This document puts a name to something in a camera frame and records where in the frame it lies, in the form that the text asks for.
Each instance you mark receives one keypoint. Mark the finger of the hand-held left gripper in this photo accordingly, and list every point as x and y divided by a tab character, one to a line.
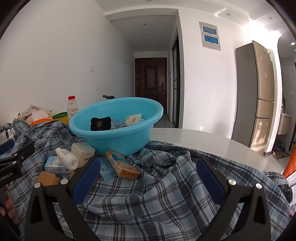
7	146
22	153

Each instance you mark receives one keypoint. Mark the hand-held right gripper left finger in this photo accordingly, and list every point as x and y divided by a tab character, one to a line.
85	183

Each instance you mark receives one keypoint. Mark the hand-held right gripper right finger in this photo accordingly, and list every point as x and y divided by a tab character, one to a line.
210	183

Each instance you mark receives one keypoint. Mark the white plastic bottle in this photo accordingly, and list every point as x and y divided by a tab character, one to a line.
67	158

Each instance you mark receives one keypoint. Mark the beige barcode box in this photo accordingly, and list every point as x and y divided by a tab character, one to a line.
82	151

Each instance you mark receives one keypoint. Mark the blue white carton box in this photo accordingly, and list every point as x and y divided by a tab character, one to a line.
54	165

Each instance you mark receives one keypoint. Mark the amber plastic soap box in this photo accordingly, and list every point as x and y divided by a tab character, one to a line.
47	179

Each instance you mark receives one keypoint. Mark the small orange box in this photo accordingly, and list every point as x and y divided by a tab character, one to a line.
114	157

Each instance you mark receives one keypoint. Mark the orange cigarette box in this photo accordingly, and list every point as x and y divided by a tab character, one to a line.
128	170

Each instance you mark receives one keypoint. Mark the blue plastic basin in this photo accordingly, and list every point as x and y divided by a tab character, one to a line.
115	141

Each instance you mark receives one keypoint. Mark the person's left hand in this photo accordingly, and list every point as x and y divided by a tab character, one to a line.
10	208

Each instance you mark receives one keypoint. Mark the small white green bottle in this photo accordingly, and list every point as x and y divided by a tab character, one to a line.
11	134

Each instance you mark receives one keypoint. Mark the orange tissue box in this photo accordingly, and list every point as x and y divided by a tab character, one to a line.
41	119

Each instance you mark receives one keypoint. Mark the yellow green cup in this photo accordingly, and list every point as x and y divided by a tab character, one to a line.
61	118

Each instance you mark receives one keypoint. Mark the black plush hair band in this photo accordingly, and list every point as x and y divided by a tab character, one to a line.
100	124

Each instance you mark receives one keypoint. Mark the blue plaid cloth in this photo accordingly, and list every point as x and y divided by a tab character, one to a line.
150	197

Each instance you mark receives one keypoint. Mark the red cap yoghurt bottle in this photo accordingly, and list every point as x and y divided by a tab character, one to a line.
72	110

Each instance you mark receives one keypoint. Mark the white printed box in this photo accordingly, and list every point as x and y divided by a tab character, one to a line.
133	119

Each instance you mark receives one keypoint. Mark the black bicycle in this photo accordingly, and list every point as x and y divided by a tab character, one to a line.
108	96

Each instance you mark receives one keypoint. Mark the white washbasin cabinet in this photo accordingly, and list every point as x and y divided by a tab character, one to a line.
284	124

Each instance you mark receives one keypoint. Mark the gold refrigerator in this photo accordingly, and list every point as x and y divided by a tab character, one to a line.
259	92

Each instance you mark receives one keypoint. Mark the black framed glass door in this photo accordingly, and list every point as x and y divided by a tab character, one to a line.
176	81

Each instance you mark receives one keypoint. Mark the dark brown entrance door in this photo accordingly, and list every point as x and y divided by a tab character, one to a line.
150	78

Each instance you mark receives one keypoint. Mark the wall panel with blue windows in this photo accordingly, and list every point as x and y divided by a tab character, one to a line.
210	36

